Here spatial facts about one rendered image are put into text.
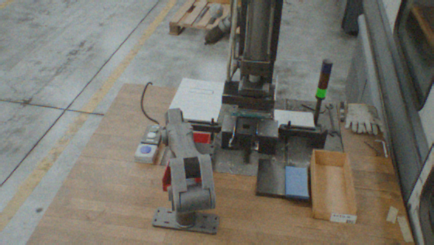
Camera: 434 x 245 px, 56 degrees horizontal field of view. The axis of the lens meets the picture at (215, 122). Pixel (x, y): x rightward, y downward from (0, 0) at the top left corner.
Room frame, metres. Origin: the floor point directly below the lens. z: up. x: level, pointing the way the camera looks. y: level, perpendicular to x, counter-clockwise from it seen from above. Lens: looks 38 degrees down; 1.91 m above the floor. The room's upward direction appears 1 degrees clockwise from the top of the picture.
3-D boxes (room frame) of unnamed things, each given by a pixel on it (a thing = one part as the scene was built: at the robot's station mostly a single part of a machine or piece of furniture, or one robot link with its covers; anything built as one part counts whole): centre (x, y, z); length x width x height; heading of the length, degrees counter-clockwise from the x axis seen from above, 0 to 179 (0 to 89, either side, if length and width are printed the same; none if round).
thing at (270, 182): (0.99, -0.23, 0.91); 0.17 x 0.16 x 0.02; 82
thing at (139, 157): (1.09, 0.25, 0.90); 0.07 x 0.07 x 0.06; 82
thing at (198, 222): (0.81, 0.08, 0.94); 0.20 x 0.07 x 0.08; 82
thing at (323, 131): (1.18, -0.38, 0.95); 0.06 x 0.03 x 0.09; 82
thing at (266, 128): (1.18, -0.13, 0.98); 0.20 x 0.10 x 0.01; 82
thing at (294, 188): (0.95, -0.27, 0.93); 0.15 x 0.07 x 0.03; 174
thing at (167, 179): (1.04, 0.09, 0.93); 0.25 x 0.12 x 0.06; 172
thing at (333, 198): (0.94, -0.39, 0.93); 0.25 x 0.13 x 0.08; 172
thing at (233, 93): (1.25, -0.12, 1.22); 0.26 x 0.18 x 0.30; 172
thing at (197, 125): (1.20, 0.05, 0.95); 0.15 x 0.03 x 0.10; 82
